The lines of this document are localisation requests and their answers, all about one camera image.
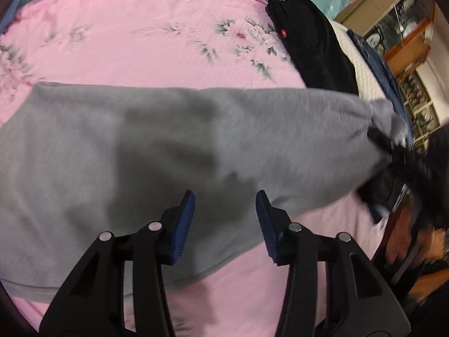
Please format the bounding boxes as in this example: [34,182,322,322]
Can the grey sweatpants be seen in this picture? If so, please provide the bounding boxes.
[1,82,407,303]

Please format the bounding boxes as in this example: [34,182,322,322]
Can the person's right hand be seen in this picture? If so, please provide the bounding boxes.
[385,205,445,267]

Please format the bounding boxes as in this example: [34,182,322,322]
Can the dark blue jeans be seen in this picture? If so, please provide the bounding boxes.
[347,30,413,149]

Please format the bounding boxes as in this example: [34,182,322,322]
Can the white textured cloth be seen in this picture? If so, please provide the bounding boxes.
[329,20,386,101]

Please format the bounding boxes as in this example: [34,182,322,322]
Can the black folded garment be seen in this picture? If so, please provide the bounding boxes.
[265,0,359,95]

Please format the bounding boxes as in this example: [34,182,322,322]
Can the pink floral bed sheet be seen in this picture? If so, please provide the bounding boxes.
[0,0,389,337]

